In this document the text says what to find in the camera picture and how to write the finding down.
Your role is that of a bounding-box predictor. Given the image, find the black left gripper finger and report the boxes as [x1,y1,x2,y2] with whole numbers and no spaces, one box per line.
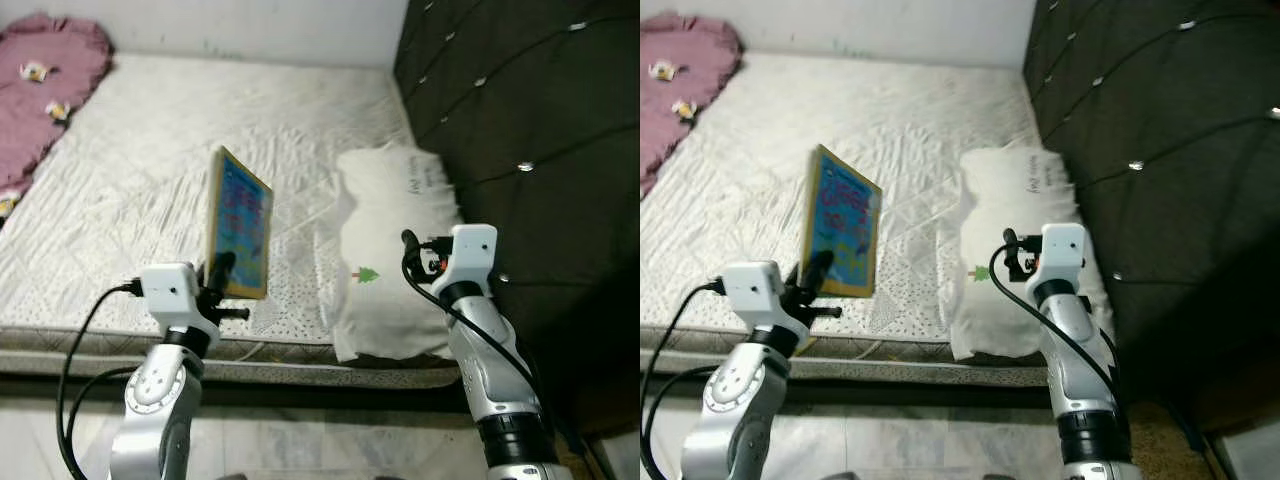
[205,250,238,297]
[795,250,834,299]

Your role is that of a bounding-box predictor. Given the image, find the colourful yellow-edged children's book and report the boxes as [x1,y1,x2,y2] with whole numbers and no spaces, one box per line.
[205,145,275,301]
[802,145,883,299]

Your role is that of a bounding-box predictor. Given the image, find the white quilted mattress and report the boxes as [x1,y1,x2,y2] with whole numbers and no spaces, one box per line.
[640,52,1117,389]
[0,52,467,389]

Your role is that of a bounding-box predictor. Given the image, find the dark tufted headboard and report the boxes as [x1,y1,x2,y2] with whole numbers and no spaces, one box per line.
[393,0,641,421]
[1022,0,1280,403]

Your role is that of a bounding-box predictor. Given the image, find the brown coir doormat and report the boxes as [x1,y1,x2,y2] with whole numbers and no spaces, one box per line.
[555,430,603,480]
[1125,400,1213,480]

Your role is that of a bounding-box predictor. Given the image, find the purple cartoon print blanket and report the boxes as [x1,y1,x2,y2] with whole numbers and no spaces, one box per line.
[640,12,745,197]
[0,12,114,217]

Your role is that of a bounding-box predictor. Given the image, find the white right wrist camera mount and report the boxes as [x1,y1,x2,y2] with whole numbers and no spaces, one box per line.
[440,224,498,293]
[1040,222,1089,291]

